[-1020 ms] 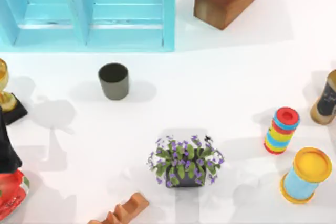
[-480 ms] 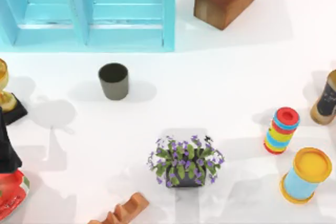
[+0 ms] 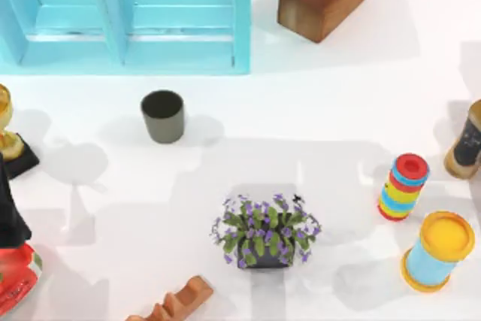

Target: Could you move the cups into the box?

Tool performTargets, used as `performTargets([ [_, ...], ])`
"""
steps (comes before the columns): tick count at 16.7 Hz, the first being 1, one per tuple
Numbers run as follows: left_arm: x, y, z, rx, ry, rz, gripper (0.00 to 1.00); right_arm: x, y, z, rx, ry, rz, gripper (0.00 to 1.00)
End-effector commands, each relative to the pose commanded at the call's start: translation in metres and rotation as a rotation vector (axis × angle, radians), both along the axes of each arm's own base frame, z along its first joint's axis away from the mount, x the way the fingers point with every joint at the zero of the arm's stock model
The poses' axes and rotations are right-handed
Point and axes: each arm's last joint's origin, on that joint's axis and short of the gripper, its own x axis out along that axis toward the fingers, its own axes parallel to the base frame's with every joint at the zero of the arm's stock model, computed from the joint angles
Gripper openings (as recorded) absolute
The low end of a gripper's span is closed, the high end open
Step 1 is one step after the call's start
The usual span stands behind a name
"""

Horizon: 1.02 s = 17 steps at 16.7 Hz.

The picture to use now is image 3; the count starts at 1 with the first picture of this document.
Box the grey cup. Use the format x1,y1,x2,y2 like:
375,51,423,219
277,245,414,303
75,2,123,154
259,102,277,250
141,89,186,145

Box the purple flowers in black pot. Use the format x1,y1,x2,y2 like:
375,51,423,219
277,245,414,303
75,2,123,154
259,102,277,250
210,192,322,271

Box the light blue rack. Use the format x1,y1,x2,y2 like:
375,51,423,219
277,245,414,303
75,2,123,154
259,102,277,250
0,0,252,76

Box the brown wooden tissue box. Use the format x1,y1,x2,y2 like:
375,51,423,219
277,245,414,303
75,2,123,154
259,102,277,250
277,0,374,44

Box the stack of coloured rings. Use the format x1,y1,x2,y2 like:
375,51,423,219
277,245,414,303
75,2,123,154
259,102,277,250
377,153,431,221

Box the brown bread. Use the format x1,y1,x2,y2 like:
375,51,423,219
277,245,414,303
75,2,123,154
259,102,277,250
124,274,215,321

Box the tan and black cylinder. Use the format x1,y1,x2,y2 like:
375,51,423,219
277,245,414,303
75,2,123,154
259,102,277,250
443,98,481,180

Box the yellow and blue canister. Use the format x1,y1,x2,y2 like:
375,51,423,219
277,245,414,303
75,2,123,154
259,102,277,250
400,210,476,293

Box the gold trophy with black base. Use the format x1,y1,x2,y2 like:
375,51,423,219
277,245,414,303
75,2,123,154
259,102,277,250
0,83,41,180

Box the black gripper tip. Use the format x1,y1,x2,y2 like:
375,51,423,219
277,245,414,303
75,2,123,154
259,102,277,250
0,152,32,251

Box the red and white can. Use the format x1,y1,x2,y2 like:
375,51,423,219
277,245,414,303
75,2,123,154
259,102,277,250
0,241,44,315

